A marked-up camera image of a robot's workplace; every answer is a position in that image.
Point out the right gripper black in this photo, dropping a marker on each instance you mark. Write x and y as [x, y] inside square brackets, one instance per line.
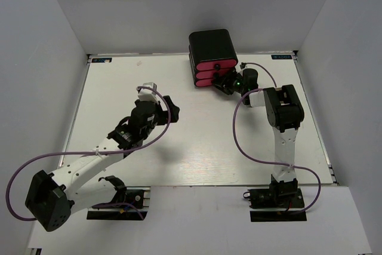
[225, 85]

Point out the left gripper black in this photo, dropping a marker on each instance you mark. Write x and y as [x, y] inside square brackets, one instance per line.
[174, 110]

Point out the pink drawer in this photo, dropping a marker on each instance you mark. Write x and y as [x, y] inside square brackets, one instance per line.
[207, 74]
[200, 83]
[216, 64]

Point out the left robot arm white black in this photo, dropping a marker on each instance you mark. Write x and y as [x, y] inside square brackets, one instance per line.
[53, 197]

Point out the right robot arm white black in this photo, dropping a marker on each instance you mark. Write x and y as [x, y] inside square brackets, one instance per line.
[284, 114]

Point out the black drawer cabinet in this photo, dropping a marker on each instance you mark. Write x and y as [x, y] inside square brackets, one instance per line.
[211, 46]

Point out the right blue table sticker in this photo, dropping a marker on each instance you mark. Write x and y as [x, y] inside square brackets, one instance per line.
[281, 57]

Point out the blue table sticker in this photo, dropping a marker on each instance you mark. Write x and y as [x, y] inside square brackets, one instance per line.
[281, 57]
[101, 60]

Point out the left blue table sticker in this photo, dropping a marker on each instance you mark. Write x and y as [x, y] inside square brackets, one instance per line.
[101, 60]

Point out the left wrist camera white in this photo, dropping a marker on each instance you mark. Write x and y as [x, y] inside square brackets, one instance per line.
[147, 93]

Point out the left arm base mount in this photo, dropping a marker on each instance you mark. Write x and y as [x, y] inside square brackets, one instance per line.
[131, 204]

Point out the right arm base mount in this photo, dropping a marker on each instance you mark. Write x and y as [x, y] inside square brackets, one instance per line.
[263, 208]

